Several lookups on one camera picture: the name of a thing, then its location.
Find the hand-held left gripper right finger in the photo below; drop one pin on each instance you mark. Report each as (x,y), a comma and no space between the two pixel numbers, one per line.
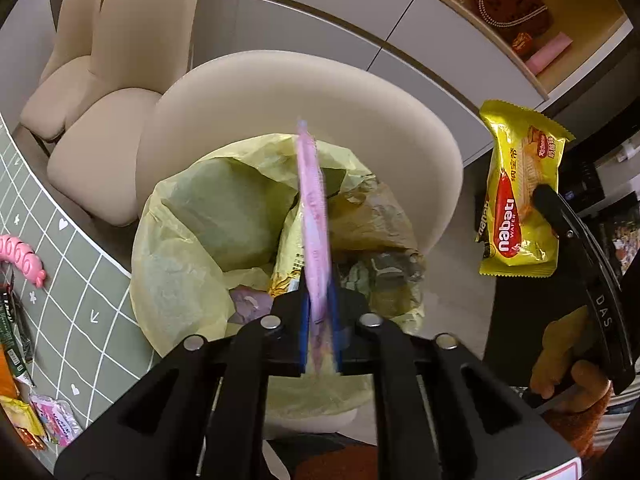
(336,330)

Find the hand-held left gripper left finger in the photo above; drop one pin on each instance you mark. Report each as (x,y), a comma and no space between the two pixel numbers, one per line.
(303,330)

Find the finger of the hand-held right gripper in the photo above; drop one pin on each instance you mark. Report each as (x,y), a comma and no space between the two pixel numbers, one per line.
(550,207)

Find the yellow wafer packet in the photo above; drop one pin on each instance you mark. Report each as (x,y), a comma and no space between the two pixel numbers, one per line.
(520,220)

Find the pink snack packet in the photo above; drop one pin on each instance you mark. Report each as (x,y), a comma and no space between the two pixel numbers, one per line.
(312,210)

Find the bin with yellow bag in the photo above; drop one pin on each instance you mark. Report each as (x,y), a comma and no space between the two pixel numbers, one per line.
(200,260)

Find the person's right hand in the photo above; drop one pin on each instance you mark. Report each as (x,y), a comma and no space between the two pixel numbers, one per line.
(565,355)

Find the black appliance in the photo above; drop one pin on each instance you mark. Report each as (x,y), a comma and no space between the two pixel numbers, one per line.
(587,185)

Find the yellow printed packet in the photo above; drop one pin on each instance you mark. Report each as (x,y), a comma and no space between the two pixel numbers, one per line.
(289,275)

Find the purple wrapper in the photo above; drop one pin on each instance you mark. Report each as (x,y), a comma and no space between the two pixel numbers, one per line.
(246,304)

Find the pink box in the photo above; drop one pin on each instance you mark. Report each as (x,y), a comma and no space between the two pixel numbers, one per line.
(550,51)

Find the small red box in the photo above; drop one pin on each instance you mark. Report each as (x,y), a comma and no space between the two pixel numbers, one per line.
(523,45)

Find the green grid tablecloth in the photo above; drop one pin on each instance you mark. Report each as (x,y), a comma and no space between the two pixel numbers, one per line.
(75,285)

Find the white cabinet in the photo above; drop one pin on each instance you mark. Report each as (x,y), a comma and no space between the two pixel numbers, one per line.
(400,25)

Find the beige chair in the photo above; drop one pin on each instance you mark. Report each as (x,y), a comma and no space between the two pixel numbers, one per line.
(310,90)
(130,85)
(65,60)

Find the pink and white packet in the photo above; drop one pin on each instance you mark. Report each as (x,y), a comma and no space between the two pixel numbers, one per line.
(57,417)

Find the dark green packet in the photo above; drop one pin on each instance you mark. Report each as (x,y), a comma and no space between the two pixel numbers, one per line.
(15,330)

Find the pink shrimp toy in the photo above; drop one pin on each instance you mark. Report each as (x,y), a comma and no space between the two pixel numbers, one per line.
(22,260)

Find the yellow snack packet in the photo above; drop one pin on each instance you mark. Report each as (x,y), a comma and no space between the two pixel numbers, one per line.
(20,420)

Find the small orange packet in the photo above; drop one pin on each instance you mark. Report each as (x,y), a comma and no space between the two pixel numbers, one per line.
(6,375)

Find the wooden wall shelf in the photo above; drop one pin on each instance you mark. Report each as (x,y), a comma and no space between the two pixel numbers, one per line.
(590,5)

